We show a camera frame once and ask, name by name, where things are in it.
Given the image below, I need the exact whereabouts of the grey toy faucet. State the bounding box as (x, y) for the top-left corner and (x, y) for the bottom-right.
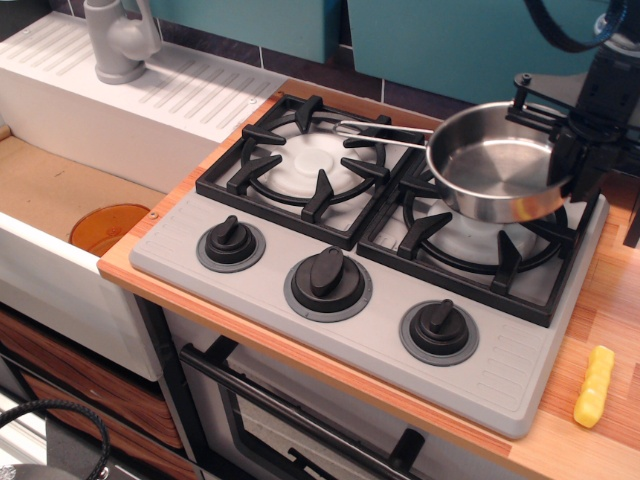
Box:
(84, 0), (162, 85)

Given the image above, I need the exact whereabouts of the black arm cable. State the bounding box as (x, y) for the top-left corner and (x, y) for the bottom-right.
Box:
(522, 0), (629, 55)

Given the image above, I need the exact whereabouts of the black left stove knob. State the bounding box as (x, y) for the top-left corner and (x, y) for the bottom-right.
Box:
(196, 215), (266, 274)

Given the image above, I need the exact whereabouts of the black stove knob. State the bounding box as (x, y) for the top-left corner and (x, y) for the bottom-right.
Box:
(399, 299), (480, 367)
(284, 247), (373, 323)
(196, 215), (266, 274)

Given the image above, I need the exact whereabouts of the black right burner grate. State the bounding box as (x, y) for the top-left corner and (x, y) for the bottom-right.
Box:
(357, 148), (608, 327)

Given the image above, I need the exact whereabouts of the black braided cable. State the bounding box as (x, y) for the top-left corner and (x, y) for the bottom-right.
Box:
(0, 398), (111, 480)

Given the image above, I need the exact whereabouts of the wood grain drawer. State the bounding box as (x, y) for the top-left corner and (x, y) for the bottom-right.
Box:
(1, 305), (197, 479)

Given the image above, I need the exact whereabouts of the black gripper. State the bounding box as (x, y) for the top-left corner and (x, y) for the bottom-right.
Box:
(507, 72), (639, 203)

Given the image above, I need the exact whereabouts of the black right stove knob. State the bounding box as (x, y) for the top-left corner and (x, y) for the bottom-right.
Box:
(399, 299), (480, 367)

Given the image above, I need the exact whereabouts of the white toy sink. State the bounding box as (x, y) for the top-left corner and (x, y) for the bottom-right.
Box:
(1, 13), (284, 381)

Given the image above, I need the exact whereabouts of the toy oven door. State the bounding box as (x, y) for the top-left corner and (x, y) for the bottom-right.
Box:
(179, 337), (512, 479)

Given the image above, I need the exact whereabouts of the grey toy stove top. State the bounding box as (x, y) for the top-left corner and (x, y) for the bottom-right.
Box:
(128, 94), (611, 441)

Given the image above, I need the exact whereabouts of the black left burner grate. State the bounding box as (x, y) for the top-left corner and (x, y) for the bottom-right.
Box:
(196, 95), (424, 249)

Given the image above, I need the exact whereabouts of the yellow toy fry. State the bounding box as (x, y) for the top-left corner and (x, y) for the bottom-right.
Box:
(573, 345), (615, 428)

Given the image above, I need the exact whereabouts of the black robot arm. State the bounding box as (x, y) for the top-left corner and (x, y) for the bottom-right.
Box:
(507, 1), (639, 202)

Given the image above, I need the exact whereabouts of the black middle stove knob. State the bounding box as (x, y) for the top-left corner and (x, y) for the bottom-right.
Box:
(284, 247), (373, 323)

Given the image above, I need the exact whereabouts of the black burner grate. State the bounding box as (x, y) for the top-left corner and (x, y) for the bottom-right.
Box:
(196, 95), (424, 249)
(357, 148), (608, 327)

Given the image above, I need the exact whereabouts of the orange plastic plate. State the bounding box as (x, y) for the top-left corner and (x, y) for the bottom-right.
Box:
(69, 203), (150, 257)

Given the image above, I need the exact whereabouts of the stainless steel pan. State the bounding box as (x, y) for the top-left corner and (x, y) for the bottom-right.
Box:
(333, 102), (571, 224)

